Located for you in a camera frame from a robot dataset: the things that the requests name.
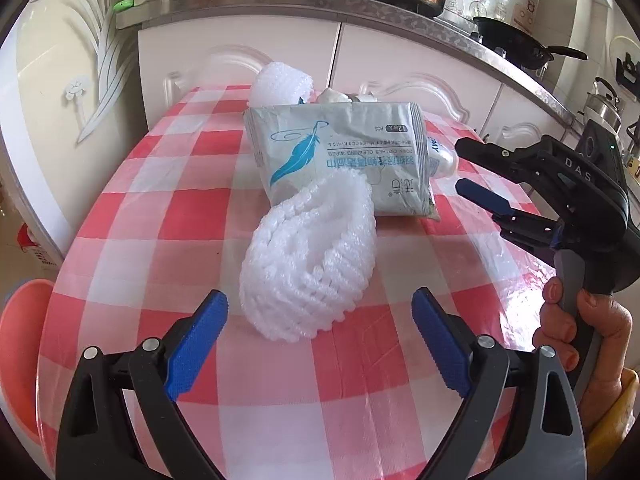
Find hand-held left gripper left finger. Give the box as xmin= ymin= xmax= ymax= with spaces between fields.
xmin=56 ymin=289 xmax=230 ymax=480

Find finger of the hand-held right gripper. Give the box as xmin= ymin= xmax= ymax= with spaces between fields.
xmin=455 ymin=178 xmax=563 ymax=256
xmin=454 ymin=137 xmax=556 ymax=186

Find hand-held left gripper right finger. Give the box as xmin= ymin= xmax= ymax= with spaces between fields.
xmin=411 ymin=287 xmax=587 ymax=480

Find white foam net sleeve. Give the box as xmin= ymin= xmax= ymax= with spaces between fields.
xmin=250 ymin=60 xmax=316 ymax=110
xmin=239 ymin=169 xmax=377 ymax=343

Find wet wipes packet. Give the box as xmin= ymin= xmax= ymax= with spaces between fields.
xmin=243 ymin=101 xmax=442 ymax=221

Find pink plastic bucket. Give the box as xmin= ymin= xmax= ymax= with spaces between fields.
xmin=0 ymin=280 xmax=53 ymax=453

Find person's right forearm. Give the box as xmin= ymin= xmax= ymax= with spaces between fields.
xmin=585 ymin=367 xmax=640 ymax=448

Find person's right hand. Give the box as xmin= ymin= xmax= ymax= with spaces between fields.
xmin=531 ymin=277 xmax=635 ymax=433

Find white plastic bottle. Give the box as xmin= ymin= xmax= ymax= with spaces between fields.
xmin=424 ymin=132 xmax=460 ymax=181

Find steel kettle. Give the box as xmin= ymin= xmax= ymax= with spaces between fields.
xmin=580 ymin=77 xmax=626 ymax=133

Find black wok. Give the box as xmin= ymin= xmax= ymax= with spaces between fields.
xmin=472 ymin=16 xmax=588 ymax=70

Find red white checkered tablecloth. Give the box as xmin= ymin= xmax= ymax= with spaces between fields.
xmin=37 ymin=85 xmax=566 ymax=480

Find steel edged kitchen countertop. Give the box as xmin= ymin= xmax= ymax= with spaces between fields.
xmin=116 ymin=0 xmax=591 ymax=126

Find white kitchen cabinet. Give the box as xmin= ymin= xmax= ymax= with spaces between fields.
xmin=137 ymin=22 xmax=576 ymax=161

